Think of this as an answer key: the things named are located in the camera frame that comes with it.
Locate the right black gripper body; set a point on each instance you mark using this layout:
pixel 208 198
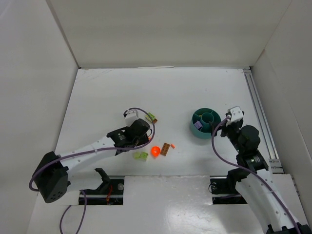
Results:
pixel 225 129

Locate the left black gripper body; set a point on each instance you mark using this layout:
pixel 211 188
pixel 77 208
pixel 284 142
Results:
pixel 142 139

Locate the light purple square lego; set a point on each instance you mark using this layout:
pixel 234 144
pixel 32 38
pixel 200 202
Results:
pixel 198 125

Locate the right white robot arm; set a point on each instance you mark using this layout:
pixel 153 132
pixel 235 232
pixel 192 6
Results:
pixel 252 179

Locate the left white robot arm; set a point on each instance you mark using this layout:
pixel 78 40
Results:
pixel 56 175

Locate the pale green lego brick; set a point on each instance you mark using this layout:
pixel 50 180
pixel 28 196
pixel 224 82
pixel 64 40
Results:
pixel 137 155

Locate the green hollow lego brick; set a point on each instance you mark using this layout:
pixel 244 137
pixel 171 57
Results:
pixel 144 156

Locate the orange round lego dish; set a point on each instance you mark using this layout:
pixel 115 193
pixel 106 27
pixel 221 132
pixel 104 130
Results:
pixel 155 151

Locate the brown long lego plate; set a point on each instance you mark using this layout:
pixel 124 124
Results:
pixel 165 148

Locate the teal round divided container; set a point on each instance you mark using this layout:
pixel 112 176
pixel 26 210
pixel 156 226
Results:
pixel 209 119

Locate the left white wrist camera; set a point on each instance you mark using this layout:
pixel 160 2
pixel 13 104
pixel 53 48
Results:
pixel 130 116

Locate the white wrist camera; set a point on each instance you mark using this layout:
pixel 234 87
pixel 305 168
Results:
pixel 234 114
pixel 130 116

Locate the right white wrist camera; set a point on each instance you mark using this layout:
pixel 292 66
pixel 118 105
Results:
pixel 234 114

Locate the aluminium rail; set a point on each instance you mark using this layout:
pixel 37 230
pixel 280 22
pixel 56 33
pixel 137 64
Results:
pixel 274 161

